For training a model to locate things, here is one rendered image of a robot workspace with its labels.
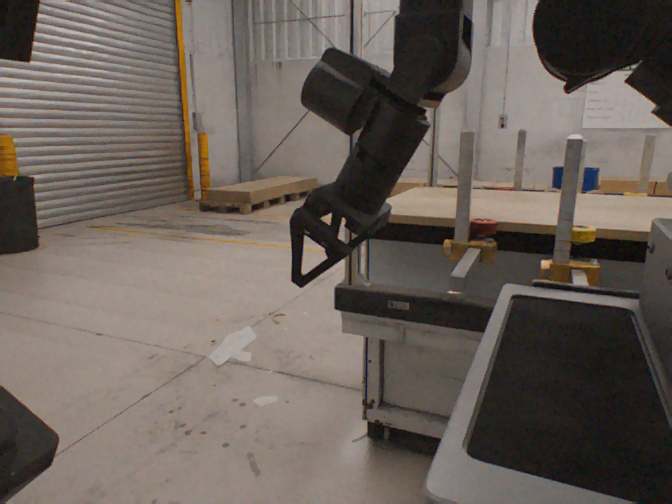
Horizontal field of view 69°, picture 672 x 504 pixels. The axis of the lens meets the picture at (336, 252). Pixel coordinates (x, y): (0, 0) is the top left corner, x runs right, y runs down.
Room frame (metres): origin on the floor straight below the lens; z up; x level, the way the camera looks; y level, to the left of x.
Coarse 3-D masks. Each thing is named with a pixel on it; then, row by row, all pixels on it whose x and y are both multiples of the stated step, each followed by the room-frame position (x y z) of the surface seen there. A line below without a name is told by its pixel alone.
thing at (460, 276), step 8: (480, 240) 1.35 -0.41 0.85; (472, 248) 1.25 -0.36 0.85; (480, 248) 1.25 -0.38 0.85; (464, 256) 1.17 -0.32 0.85; (472, 256) 1.17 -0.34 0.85; (464, 264) 1.09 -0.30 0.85; (472, 264) 1.11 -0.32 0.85; (456, 272) 1.03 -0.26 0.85; (464, 272) 1.03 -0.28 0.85; (472, 272) 1.12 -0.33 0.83; (456, 280) 0.99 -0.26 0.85; (464, 280) 1.00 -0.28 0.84; (456, 288) 0.99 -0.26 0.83
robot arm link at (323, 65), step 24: (336, 48) 0.51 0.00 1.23; (408, 48) 0.44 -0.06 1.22; (432, 48) 0.43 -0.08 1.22; (312, 72) 0.51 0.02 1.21; (336, 72) 0.50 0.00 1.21; (360, 72) 0.49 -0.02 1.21; (384, 72) 0.50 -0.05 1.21; (408, 72) 0.44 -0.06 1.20; (432, 72) 0.44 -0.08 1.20; (312, 96) 0.51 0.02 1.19; (336, 96) 0.49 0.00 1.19; (360, 96) 0.49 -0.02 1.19; (408, 96) 0.45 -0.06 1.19; (432, 96) 0.51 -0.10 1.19; (336, 120) 0.50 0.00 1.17
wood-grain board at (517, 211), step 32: (416, 192) 2.08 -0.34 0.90; (448, 192) 2.08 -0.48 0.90; (480, 192) 2.08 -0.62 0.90; (512, 192) 2.08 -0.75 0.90; (544, 192) 2.08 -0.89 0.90; (448, 224) 1.45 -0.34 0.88; (512, 224) 1.38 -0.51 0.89; (544, 224) 1.35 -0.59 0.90; (608, 224) 1.34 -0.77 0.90; (640, 224) 1.34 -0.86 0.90
